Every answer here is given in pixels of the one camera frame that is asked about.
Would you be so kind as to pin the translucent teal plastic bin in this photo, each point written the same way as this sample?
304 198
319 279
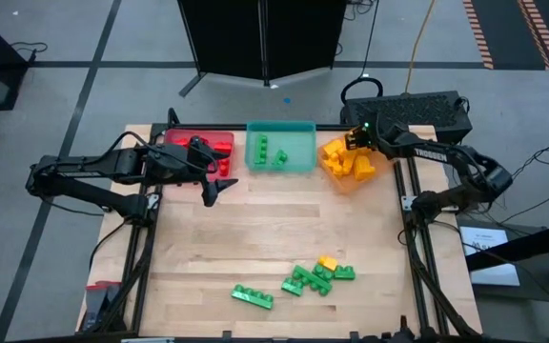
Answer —
298 143

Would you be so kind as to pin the short green toy block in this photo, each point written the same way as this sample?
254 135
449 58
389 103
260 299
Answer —
344 272
324 272
292 287
280 157

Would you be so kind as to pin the large yellow toy block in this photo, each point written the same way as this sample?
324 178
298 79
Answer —
336 167
364 167

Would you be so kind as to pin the black room divider panel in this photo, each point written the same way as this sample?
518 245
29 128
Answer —
227 38

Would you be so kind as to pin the translucent red plastic bin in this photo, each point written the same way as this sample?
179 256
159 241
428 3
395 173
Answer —
224 135

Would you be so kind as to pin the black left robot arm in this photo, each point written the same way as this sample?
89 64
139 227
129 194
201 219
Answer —
112 164

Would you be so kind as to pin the black orange-striped floor mat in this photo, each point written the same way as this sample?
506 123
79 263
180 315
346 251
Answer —
503 28

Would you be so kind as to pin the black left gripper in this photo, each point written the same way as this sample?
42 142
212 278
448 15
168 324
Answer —
196 164

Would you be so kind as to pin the small yellow toy block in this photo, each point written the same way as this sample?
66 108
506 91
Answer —
349 159

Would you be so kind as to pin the long green toy block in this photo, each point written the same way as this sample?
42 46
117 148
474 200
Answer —
260 148
312 280
251 296

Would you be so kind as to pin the red and black clamp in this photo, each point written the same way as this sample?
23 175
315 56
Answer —
97 297

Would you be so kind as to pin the translucent orange plastic bin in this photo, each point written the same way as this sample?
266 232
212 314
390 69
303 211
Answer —
346 186

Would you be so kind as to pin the white paper sheet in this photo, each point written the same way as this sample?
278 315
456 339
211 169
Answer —
481 238

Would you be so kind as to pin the black side desk frame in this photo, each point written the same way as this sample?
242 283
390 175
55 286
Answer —
532 245

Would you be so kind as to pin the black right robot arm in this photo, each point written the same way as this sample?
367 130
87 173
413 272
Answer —
436 155

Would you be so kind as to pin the black perforated computer case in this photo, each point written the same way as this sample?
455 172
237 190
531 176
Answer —
412 107

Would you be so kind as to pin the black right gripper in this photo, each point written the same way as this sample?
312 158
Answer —
362 137

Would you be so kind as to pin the red toy block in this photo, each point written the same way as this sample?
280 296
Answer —
224 167
223 147
180 142

